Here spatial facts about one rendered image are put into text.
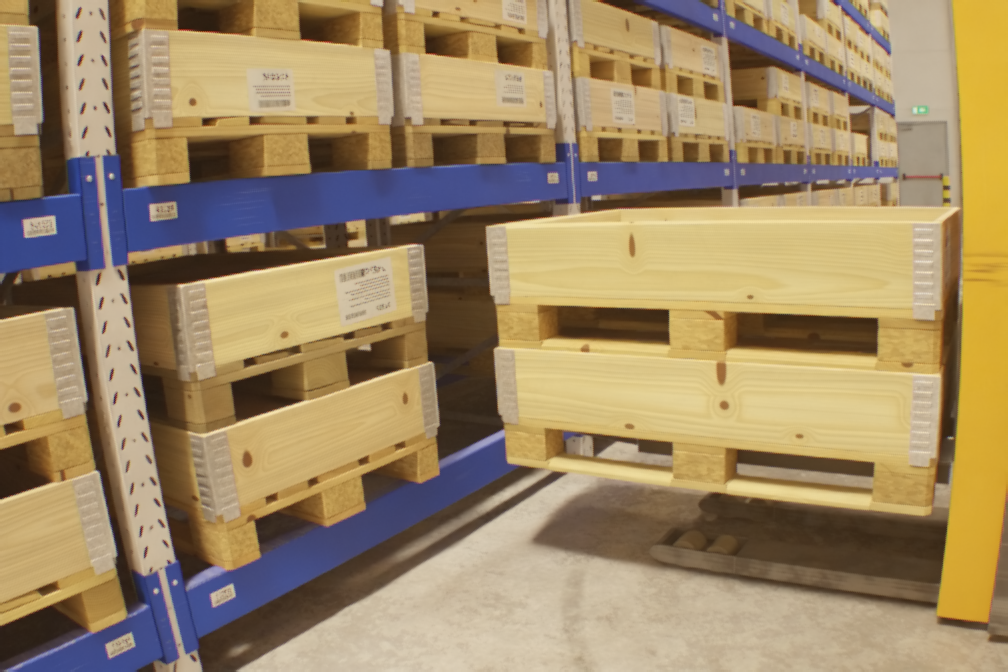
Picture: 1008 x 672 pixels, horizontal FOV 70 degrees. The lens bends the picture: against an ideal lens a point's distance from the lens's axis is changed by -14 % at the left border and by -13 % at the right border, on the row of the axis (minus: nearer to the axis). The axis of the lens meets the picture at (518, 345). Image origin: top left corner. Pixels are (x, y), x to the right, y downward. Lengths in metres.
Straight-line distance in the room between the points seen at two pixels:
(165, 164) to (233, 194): 0.21
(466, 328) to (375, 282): 1.50
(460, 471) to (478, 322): 1.15
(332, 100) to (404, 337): 0.68
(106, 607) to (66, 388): 0.48
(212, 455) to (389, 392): 0.60
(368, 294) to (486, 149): 0.71
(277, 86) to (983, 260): 1.68
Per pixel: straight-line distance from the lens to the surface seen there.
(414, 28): 2.49
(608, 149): 3.57
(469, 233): 3.62
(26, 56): 1.73
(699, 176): 4.36
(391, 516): 2.41
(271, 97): 2.03
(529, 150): 2.99
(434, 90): 2.51
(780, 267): 1.95
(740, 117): 5.02
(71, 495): 1.76
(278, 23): 2.09
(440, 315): 3.76
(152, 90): 1.83
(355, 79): 2.25
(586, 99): 3.28
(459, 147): 2.70
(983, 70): 1.93
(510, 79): 2.83
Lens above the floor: 1.11
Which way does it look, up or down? 11 degrees down
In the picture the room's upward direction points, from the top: 4 degrees counter-clockwise
